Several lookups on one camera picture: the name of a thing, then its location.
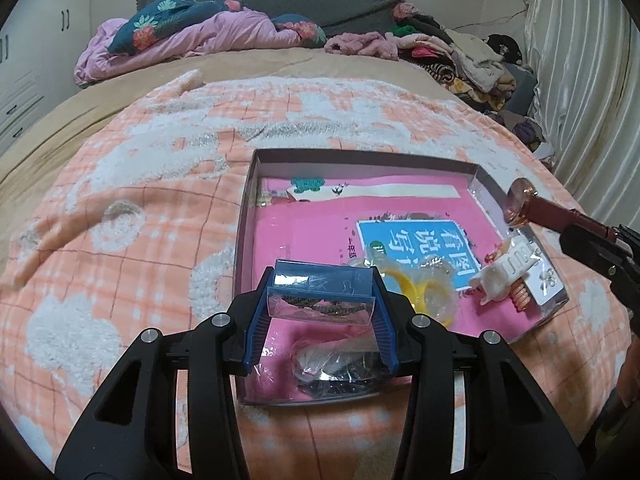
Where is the bag of yellow hair ties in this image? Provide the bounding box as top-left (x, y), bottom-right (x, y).
top-left (362, 255), bottom-right (459, 326)

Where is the person's right forearm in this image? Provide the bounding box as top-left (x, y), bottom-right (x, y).
top-left (577, 330), bottom-right (640, 466)

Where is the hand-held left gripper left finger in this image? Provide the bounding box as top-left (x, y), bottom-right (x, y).
top-left (54, 266), bottom-right (277, 480)

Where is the red strap wristwatch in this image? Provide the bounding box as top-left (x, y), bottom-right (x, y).
top-left (502, 178), bottom-right (620, 242)

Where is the cream curtain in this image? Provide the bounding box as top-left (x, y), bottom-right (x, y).
top-left (520, 0), bottom-right (640, 221)

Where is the orange checked blanket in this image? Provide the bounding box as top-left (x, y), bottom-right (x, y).
top-left (0, 70), bottom-right (636, 480)

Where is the blue clear plastic case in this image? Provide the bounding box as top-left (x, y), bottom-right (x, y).
top-left (267, 259), bottom-right (377, 325)

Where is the white wardrobe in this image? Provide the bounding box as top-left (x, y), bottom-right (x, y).
top-left (0, 5), bottom-right (76, 151)

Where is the clear round plastic piece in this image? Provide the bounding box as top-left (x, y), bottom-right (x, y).
top-left (102, 199), bottom-right (147, 247)

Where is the white hair claw clip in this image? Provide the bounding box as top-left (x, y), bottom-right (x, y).
top-left (470, 247), bottom-right (543, 306)

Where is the grey cardboard box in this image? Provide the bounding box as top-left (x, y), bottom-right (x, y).
top-left (235, 147), bottom-right (570, 406)

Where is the pink book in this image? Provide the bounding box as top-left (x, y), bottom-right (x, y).
top-left (247, 177), bottom-right (507, 403)

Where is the pile of clothes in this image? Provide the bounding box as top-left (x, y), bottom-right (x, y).
top-left (392, 2), bottom-right (556, 166)

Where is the pink fuzzy garment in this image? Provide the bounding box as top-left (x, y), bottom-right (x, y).
top-left (324, 31), bottom-right (401, 61)

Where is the purple floral duvet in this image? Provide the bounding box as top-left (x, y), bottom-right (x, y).
top-left (75, 0), bottom-right (328, 86)

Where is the bag with black hair accessory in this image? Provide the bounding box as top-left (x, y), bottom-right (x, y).
top-left (292, 339), bottom-right (401, 397)

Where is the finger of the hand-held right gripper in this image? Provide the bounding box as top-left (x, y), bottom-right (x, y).
top-left (616, 224), bottom-right (640, 260)
top-left (559, 224), bottom-right (640, 306)

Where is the white earring card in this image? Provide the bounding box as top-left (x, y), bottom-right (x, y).
top-left (530, 265), bottom-right (564, 309)

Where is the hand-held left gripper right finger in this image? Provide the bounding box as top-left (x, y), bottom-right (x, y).
top-left (370, 267), bottom-right (587, 480)

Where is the tan bed sheet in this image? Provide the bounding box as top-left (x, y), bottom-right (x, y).
top-left (0, 45), bottom-right (451, 186)

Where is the small clear plastic bag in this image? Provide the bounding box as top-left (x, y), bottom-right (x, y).
top-left (505, 225), bottom-right (543, 261)

